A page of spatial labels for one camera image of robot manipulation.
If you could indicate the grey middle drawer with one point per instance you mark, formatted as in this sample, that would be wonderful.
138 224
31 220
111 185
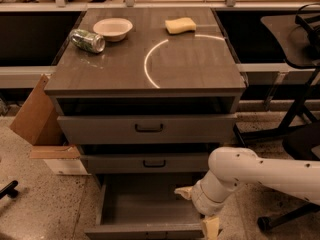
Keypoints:
145 163

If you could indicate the black office chair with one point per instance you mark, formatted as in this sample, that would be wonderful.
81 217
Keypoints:
302 144

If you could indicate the padded gripper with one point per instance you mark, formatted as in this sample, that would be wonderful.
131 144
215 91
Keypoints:
199 195

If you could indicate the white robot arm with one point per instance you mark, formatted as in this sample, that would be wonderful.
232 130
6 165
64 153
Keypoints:
230 168

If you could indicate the yellow sponge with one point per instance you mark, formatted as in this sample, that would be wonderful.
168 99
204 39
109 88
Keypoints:
180 25

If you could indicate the grey drawer cabinet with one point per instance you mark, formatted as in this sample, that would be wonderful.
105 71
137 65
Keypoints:
150 72

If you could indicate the brown cardboard box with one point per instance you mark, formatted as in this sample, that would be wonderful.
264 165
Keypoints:
36 122

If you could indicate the black chair caster left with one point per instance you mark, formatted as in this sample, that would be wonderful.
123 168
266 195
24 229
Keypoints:
9 190

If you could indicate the grey bottom drawer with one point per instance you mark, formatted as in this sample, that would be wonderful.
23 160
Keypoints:
145 207

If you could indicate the grey top drawer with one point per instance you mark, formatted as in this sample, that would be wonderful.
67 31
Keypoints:
143 129

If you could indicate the white bowl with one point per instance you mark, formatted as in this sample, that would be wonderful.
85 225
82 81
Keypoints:
113 29

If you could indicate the black side table stand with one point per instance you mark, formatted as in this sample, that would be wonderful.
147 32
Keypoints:
298 35

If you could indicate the grey drawer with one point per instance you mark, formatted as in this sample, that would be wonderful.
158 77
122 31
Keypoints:
145 207
145 163
143 129

